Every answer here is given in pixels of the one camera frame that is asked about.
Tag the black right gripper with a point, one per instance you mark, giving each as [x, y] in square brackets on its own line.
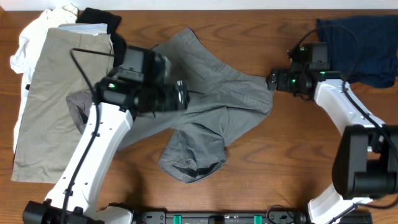
[279, 84]

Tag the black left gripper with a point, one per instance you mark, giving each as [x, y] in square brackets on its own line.
[169, 104]

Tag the grey shorts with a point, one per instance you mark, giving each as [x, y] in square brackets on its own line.
[224, 104]

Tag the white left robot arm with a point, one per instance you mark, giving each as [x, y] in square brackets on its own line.
[117, 100]

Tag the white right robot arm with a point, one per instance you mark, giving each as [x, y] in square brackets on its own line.
[365, 166]

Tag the navy blue garment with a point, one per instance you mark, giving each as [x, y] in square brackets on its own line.
[363, 45]

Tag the light blue folded garment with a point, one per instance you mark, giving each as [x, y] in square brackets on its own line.
[91, 29]

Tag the khaki shorts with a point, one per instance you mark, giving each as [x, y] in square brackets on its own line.
[47, 135]

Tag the black garment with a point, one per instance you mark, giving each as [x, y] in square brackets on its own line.
[96, 16]

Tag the white shirt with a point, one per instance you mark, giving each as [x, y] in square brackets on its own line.
[31, 41]

